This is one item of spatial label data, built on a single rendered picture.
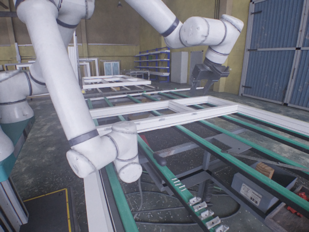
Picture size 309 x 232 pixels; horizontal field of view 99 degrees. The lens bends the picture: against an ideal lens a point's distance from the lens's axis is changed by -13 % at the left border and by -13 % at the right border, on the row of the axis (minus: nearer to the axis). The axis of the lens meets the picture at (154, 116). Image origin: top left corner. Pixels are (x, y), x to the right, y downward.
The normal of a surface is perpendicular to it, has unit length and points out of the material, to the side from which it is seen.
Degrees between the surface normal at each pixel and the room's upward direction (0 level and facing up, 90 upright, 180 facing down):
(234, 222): 0
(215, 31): 91
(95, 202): 0
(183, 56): 90
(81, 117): 63
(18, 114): 68
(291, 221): 0
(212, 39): 130
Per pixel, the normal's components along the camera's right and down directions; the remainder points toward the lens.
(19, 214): 0.51, 0.28
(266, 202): -0.90, 0.15
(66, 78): 0.66, -0.23
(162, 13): 0.33, 0.44
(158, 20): -0.08, 0.82
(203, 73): 0.29, 0.76
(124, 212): 0.00, -0.95
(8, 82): 0.76, 0.22
